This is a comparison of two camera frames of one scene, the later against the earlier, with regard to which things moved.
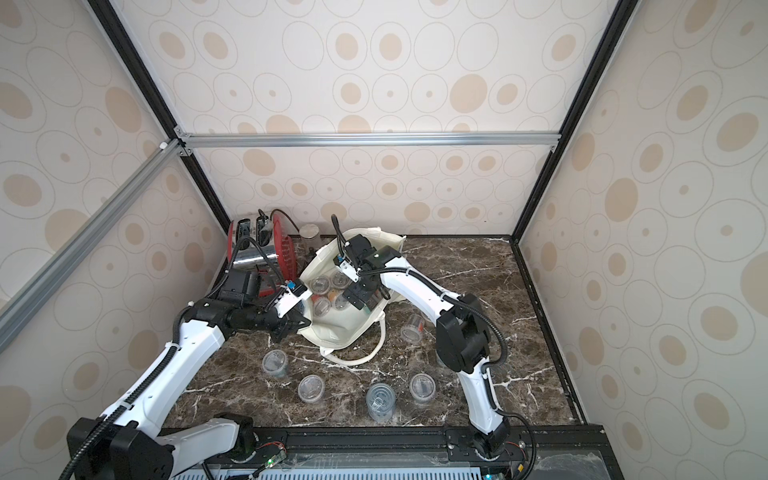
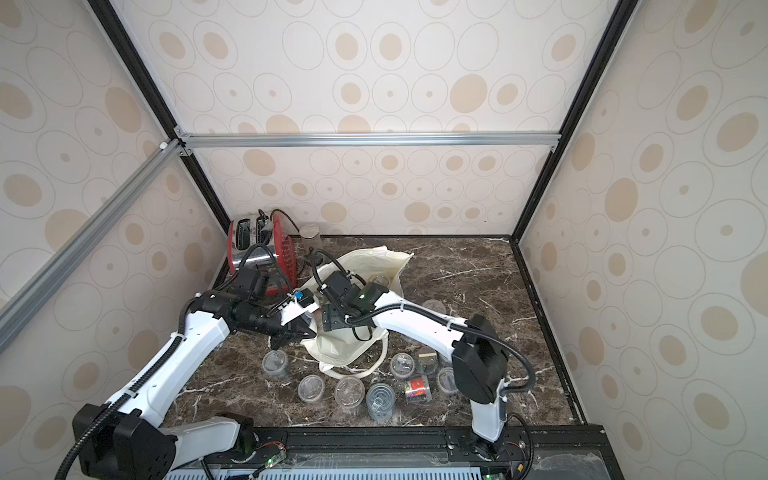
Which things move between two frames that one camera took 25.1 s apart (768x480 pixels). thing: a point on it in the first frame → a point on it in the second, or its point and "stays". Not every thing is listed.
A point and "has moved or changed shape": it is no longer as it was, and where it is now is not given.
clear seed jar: (275, 362) stays
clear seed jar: (311, 388) stays
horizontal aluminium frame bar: (243, 140) stays
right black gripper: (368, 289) → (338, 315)
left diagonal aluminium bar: (86, 235) stays
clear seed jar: (380, 401) stays
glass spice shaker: (310, 240) stays
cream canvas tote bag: (344, 333) has moved or changed shape
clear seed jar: (422, 388) → (402, 365)
